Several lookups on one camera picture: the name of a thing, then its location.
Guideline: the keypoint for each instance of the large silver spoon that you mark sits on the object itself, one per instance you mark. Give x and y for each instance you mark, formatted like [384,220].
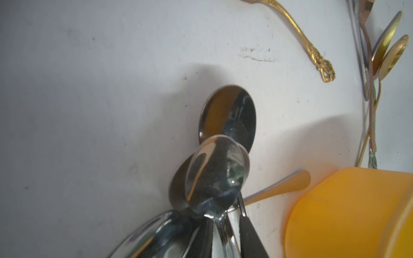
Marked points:
[215,177]

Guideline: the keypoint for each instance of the ornate gold spoon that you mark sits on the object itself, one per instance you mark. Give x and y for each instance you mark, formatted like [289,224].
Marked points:
[324,66]

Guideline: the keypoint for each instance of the yellow plastic storage box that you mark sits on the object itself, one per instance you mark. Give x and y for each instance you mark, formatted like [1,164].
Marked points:
[354,213]

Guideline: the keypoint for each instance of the black spoon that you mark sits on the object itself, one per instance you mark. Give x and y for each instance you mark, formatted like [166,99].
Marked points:
[230,111]

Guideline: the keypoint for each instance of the small silver spoon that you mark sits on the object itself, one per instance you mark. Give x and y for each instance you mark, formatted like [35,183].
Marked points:
[353,10]

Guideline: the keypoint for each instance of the gold round spoon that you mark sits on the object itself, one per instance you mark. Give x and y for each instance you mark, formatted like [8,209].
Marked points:
[386,64]

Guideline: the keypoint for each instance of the copper handled spoon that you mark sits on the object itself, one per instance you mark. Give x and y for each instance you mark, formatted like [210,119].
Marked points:
[294,182]

